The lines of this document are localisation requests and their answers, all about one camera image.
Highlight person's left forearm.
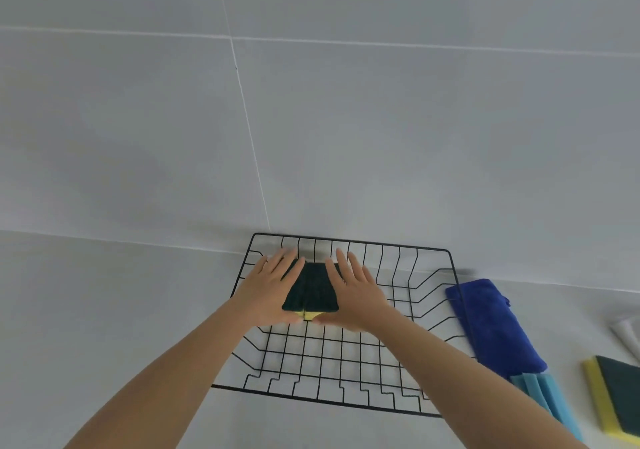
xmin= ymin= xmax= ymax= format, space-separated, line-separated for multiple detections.
xmin=64 ymin=298 xmax=261 ymax=449

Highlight person's right hand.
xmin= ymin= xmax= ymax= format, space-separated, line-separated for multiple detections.
xmin=312 ymin=249 xmax=397 ymax=333

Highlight black wire basket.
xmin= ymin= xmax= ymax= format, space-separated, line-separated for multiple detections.
xmin=211 ymin=233 xmax=477 ymax=418

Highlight dark blue microfibre cloth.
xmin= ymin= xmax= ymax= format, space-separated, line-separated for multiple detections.
xmin=445 ymin=279 xmax=549 ymax=379

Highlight green and yellow scrub sponge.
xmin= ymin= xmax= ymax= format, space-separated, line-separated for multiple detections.
xmin=582 ymin=356 xmax=640 ymax=444
xmin=281 ymin=262 xmax=346 ymax=321

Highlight person's left hand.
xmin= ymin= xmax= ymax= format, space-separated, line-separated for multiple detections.
xmin=231 ymin=248 xmax=306 ymax=327

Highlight person's right forearm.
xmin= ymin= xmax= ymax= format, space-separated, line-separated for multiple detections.
xmin=361 ymin=309 xmax=591 ymax=449

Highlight white cloth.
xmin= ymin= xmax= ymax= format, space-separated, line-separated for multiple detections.
xmin=610 ymin=314 xmax=640 ymax=364

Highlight light blue folded cloth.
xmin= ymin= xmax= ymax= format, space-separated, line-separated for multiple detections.
xmin=509 ymin=372 xmax=585 ymax=442

